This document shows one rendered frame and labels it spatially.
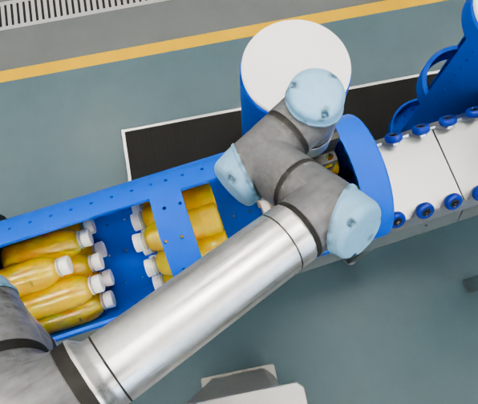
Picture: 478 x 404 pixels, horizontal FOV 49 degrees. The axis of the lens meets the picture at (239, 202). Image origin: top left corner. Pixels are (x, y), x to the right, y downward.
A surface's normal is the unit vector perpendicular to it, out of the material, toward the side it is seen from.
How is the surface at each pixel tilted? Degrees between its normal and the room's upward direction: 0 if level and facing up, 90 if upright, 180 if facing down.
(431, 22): 0
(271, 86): 0
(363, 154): 3
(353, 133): 25
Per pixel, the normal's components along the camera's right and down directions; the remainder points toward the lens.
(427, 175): -0.02, -0.25
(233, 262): 0.00, -0.54
